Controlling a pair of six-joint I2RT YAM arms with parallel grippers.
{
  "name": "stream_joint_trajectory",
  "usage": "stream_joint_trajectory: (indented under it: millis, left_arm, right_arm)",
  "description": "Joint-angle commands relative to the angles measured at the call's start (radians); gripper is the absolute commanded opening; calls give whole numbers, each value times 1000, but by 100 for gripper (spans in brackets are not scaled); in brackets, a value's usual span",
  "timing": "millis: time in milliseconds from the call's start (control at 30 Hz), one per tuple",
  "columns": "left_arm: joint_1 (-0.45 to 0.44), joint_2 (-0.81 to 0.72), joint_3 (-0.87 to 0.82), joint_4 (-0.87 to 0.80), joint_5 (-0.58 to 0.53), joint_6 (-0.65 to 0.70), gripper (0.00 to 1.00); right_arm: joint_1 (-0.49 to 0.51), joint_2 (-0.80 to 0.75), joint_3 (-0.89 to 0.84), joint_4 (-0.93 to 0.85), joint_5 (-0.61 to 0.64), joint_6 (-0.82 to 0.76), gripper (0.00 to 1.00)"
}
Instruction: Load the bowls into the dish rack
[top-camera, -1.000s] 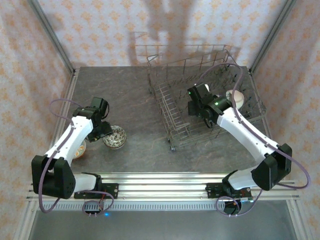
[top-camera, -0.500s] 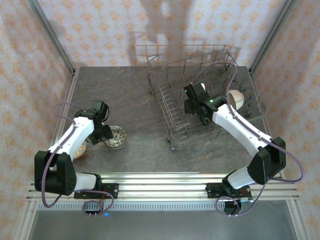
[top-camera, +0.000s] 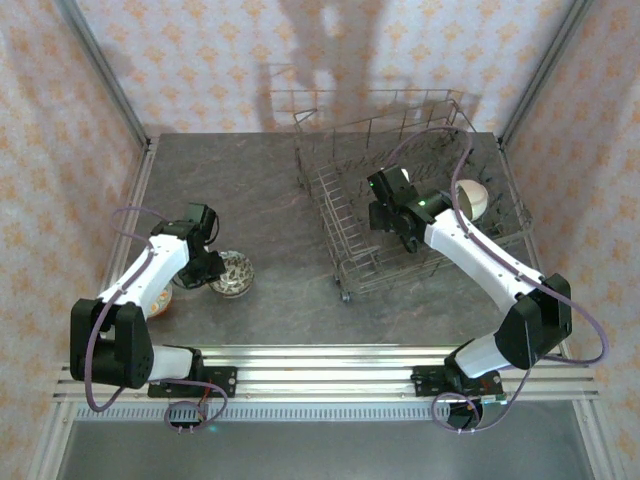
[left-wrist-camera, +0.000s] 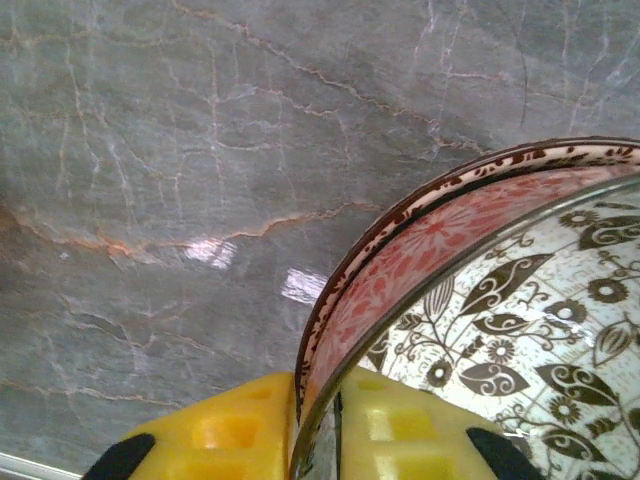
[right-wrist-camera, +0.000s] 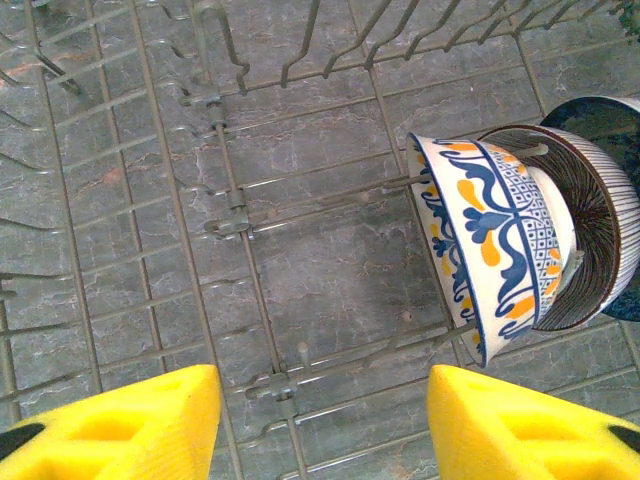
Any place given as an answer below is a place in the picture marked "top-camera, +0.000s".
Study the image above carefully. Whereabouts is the grey wire dish rack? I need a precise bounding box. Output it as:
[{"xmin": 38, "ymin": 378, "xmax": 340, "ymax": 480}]
[{"xmin": 292, "ymin": 97, "xmax": 534, "ymax": 303}]

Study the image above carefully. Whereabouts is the plain cream white bowl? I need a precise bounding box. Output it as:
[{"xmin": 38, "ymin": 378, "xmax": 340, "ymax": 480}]
[{"xmin": 452, "ymin": 178, "xmax": 491, "ymax": 221}]

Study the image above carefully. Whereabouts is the aluminium mounting rail beam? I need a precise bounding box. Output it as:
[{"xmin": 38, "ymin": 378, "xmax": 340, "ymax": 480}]
[{"xmin": 52, "ymin": 343, "xmax": 601, "ymax": 404}]

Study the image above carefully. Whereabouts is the pink orange patterned bowl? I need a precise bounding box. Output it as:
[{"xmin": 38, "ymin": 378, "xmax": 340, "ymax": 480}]
[{"xmin": 148, "ymin": 282, "xmax": 175, "ymax": 320}]

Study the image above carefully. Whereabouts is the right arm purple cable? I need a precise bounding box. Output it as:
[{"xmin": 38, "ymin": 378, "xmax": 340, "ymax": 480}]
[{"xmin": 382, "ymin": 125, "xmax": 609, "ymax": 434}]

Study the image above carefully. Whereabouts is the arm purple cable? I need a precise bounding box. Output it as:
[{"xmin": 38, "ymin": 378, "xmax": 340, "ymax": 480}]
[
  {"xmin": 382, "ymin": 125, "xmax": 609, "ymax": 434},
  {"xmin": 85, "ymin": 205, "xmax": 229, "ymax": 434}
]

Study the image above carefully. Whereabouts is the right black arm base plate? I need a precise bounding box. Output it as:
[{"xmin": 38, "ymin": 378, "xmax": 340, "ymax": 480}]
[{"xmin": 410, "ymin": 364, "xmax": 503, "ymax": 400}]

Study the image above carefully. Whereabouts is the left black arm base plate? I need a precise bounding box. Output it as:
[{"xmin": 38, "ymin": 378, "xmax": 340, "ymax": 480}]
[{"xmin": 147, "ymin": 366, "xmax": 238, "ymax": 400}]

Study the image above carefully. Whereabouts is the grey slotted cable duct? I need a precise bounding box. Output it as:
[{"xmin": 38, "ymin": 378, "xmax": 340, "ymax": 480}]
[{"xmin": 73, "ymin": 403, "xmax": 451, "ymax": 423}]

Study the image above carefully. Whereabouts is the grey metal panel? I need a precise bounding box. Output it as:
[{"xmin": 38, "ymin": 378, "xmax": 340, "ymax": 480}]
[{"xmin": 52, "ymin": 419, "xmax": 599, "ymax": 480}]

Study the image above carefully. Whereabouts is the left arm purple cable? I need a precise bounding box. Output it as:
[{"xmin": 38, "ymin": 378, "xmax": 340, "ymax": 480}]
[{"xmin": 85, "ymin": 205, "xmax": 229, "ymax": 434}]

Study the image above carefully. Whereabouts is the aluminium corner post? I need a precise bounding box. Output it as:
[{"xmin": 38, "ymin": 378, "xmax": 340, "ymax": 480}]
[
  {"xmin": 497, "ymin": 0, "xmax": 595, "ymax": 149},
  {"xmin": 53, "ymin": 0, "xmax": 154, "ymax": 147}
]

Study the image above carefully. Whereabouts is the aluminium table side rail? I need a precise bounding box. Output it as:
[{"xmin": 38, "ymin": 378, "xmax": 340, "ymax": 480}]
[
  {"xmin": 494, "ymin": 139, "xmax": 572, "ymax": 362},
  {"xmin": 79, "ymin": 137, "xmax": 162, "ymax": 362}
]

